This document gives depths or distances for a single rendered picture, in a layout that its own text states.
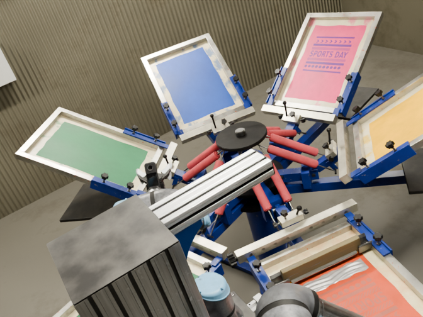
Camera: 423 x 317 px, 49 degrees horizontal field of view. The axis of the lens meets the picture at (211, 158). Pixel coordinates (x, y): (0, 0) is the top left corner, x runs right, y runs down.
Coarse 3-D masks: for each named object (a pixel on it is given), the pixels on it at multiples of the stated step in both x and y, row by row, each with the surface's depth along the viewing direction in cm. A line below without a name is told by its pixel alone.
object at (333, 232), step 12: (336, 228) 238; (348, 228) 238; (312, 240) 235; (324, 240) 236; (288, 252) 232; (300, 252) 234; (264, 264) 230; (396, 264) 209; (408, 276) 202; (420, 288) 196
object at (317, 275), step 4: (316, 272) 222; (320, 272) 221; (324, 272) 221; (308, 276) 221; (312, 276) 221; (316, 276) 220; (300, 280) 221; (304, 280) 220; (308, 280) 219; (312, 280) 219; (300, 284) 218; (332, 284) 214; (328, 288) 213; (320, 292) 212
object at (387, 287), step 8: (352, 256) 224; (360, 256) 223; (336, 264) 223; (344, 264) 221; (368, 264) 218; (328, 272) 220; (360, 272) 215; (368, 272) 214; (376, 272) 213; (344, 280) 214; (376, 280) 209; (384, 280) 208; (384, 288) 205; (392, 288) 204; (392, 296) 200; (400, 296) 199; (400, 304) 196; (408, 304) 195; (408, 312) 192; (416, 312) 191
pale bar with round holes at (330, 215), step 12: (348, 204) 242; (312, 216) 242; (324, 216) 240; (336, 216) 241; (288, 228) 239; (300, 228) 237; (312, 228) 240; (264, 240) 237; (276, 240) 235; (288, 240) 238; (240, 252) 234; (252, 252) 234; (264, 252) 236
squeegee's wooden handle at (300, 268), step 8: (344, 240) 220; (352, 240) 219; (328, 248) 218; (336, 248) 217; (344, 248) 219; (352, 248) 220; (312, 256) 217; (320, 256) 216; (328, 256) 217; (336, 256) 219; (296, 264) 215; (304, 264) 215; (312, 264) 217; (320, 264) 218; (288, 272) 214; (296, 272) 216; (304, 272) 217
